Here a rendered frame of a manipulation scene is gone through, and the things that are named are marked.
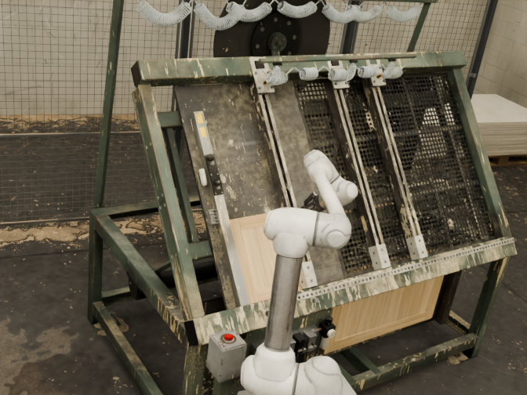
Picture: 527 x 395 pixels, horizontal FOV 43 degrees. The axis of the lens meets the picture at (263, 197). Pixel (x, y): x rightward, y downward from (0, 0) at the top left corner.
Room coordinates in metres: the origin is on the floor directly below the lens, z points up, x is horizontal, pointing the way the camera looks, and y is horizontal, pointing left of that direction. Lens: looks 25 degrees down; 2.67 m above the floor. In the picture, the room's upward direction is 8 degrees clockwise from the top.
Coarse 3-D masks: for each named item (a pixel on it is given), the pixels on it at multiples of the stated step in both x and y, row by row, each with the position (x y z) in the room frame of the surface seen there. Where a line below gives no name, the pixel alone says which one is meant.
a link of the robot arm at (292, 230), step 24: (288, 216) 2.18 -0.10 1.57; (312, 216) 2.19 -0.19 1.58; (288, 240) 2.14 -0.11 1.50; (312, 240) 2.15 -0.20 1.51; (288, 264) 2.13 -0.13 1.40; (288, 288) 2.11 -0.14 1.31; (288, 312) 2.09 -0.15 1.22; (288, 336) 2.07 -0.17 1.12; (264, 360) 2.02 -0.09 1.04; (288, 360) 2.03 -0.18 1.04; (264, 384) 1.98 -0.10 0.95; (288, 384) 1.98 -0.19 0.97
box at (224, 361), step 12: (216, 336) 2.25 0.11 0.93; (216, 348) 2.21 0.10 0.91; (228, 348) 2.19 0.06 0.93; (240, 348) 2.22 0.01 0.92; (216, 360) 2.20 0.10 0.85; (228, 360) 2.19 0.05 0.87; (240, 360) 2.22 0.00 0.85; (216, 372) 2.19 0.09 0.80; (228, 372) 2.19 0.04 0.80; (240, 372) 2.23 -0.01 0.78
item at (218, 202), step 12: (192, 120) 3.02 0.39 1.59; (204, 120) 3.02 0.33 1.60; (204, 144) 2.94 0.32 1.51; (204, 156) 2.91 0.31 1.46; (204, 168) 2.90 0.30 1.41; (216, 204) 2.78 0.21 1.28; (228, 216) 2.78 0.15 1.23; (228, 228) 2.74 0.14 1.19; (228, 240) 2.70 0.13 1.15; (228, 252) 2.66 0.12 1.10; (228, 264) 2.65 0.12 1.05; (240, 264) 2.66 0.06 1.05; (240, 276) 2.62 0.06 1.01; (240, 288) 2.58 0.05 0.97; (240, 300) 2.55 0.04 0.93
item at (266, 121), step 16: (256, 80) 3.25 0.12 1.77; (256, 96) 3.25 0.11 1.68; (256, 112) 3.24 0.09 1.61; (272, 112) 3.23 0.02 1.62; (272, 128) 3.18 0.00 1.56; (272, 144) 3.11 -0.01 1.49; (272, 160) 3.08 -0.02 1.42; (272, 176) 3.07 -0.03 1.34; (288, 176) 3.05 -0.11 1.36; (288, 192) 3.01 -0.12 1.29; (304, 256) 2.84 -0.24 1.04; (304, 272) 2.77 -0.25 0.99; (304, 288) 2.75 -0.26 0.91
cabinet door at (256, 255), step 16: (240, 224) 2.80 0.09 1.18; (256, 224) 2.85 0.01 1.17; (240, 240) 2.75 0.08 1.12; (256, 240) 2.80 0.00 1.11; (240, 256) 2.70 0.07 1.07; (256, 256) 2.75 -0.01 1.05; (272, 256) 2.79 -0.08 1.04; (256, 272) 2.70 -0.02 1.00; (272, 272) 2.74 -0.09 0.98; (256, 288) 2.65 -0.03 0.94
